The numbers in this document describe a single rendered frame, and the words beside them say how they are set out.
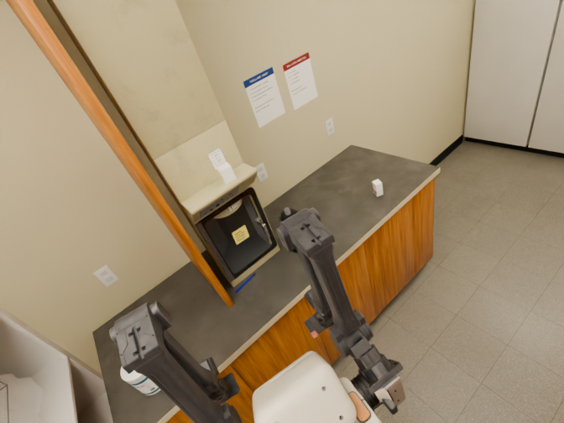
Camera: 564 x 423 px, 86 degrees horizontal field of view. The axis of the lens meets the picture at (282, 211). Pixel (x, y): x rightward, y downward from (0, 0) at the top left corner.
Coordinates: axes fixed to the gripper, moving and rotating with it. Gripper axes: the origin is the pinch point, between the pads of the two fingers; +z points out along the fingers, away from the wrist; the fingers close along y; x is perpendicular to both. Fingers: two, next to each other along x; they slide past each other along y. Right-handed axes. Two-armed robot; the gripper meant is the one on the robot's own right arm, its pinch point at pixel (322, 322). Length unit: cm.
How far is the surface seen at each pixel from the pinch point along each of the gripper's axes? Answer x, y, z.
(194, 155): -74, 12, -37
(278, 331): -10.4, 16.4, 28.5
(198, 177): -69, 14, -29
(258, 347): -9.0, 27.8, 26.6
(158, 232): -88, 46, 20
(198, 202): -59, 19, -28
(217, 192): -59, 11, -29
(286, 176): -95, -41, 42
